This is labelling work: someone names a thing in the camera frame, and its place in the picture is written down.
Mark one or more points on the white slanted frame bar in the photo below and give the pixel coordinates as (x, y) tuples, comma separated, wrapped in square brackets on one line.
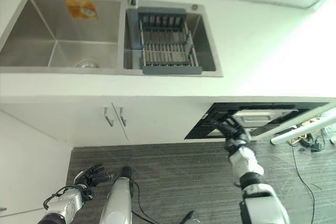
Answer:
[(294, 121)]

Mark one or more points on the round metal drain strainer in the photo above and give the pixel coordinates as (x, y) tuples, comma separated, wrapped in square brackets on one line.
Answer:
[(88, 64)]

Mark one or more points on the white round pole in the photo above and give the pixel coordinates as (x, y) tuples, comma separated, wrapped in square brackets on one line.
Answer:
[(302, 128)]

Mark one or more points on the round metal sink button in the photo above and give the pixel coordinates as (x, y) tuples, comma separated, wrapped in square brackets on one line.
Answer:
[(194, 7)]

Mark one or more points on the orange sticker label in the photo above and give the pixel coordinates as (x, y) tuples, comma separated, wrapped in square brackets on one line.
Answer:
[(82, 10)]

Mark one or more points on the grey sink dish rack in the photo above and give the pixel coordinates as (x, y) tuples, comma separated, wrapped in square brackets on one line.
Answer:
[(168, 51)]

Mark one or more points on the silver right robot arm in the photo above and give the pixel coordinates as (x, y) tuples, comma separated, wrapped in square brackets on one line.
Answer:
[(252, 182)]

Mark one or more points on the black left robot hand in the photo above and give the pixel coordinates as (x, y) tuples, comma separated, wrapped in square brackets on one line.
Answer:
[(89, 176)]

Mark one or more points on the grey dishwasher inner rack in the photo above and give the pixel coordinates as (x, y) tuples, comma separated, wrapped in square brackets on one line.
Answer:
[(260, 116)]

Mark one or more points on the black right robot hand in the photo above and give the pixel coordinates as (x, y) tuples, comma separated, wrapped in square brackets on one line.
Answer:
[(233, 129)]

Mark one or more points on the black power adapter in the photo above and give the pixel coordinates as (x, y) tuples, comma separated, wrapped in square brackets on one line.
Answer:
[(316, 145)]

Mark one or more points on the white cabinet door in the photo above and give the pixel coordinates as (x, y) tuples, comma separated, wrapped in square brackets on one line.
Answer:
[(162, 121), (65, 121)]

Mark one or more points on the stainless steel double sink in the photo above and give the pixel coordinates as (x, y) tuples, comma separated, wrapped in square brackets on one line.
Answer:
[(39, 37)]

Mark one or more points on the dark robot foot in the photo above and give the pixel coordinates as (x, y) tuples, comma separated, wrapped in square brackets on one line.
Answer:
[(188, 218), (127, 172)]

